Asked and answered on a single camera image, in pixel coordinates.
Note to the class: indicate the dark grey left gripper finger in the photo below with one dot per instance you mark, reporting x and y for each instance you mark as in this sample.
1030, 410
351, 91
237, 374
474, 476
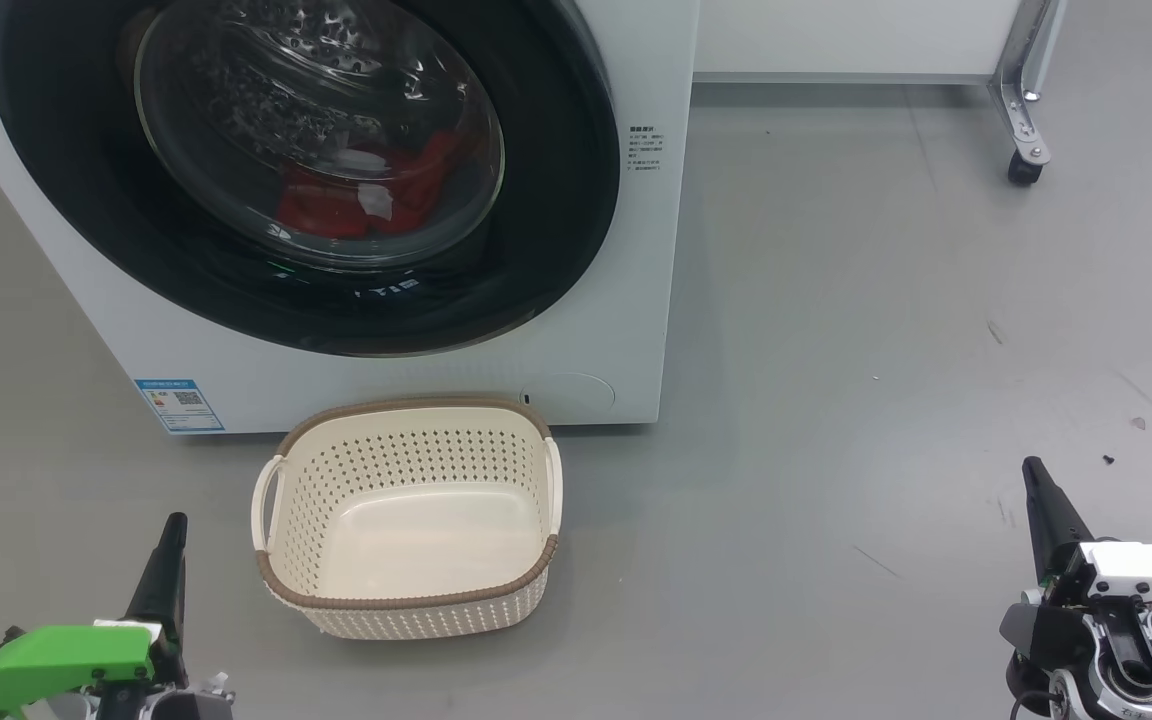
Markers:
164, 590

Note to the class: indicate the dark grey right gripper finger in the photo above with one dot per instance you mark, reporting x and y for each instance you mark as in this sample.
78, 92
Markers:
1051, 530

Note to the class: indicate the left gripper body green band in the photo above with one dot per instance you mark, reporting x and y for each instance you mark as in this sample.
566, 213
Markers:
46, 665

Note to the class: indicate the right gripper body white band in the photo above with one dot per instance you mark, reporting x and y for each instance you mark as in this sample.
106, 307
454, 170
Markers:
1146, 575

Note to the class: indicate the red and white garment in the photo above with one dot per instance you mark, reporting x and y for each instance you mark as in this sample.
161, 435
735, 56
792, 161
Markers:
326, 212

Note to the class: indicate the black round glass washer door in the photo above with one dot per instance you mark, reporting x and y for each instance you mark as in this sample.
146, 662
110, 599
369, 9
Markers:
556, 200

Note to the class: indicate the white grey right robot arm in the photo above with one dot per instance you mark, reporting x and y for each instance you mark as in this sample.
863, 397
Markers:
1126, 680

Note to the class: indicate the cream perforated laundry basket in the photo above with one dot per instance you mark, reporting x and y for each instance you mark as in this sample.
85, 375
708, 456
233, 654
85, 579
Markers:
416, 540

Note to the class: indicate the white washing machine body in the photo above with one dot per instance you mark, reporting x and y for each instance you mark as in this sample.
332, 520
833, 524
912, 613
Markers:
636, 300

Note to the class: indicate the steel perforated washer drum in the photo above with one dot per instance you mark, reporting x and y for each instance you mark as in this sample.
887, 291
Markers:
236, 110

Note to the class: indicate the blue energy label sticker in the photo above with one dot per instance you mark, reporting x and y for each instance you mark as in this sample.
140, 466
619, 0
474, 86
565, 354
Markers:
179, 405

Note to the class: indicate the metal leg with caster wheel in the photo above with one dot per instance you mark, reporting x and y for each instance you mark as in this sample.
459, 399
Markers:
1021, 110

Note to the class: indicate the round white filter cover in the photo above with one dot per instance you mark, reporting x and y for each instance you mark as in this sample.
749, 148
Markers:
576, 395

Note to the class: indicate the white cabinet panel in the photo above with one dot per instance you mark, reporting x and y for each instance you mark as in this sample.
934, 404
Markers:
836, 40

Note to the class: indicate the small printed text label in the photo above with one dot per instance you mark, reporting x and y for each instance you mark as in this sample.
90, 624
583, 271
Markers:
646, 150

